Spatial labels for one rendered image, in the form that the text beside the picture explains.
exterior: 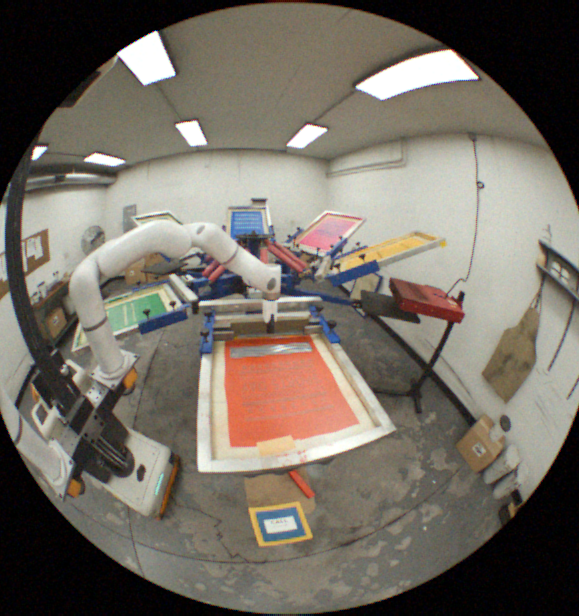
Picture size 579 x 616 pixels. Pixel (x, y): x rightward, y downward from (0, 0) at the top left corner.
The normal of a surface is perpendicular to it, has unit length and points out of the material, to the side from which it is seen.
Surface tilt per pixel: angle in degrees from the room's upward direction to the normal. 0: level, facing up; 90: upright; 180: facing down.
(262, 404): 0
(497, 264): 90
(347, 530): 0
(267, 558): 0
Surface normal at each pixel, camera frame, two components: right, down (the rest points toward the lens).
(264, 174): 0.25, 0.47
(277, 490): 0.07, -0.90
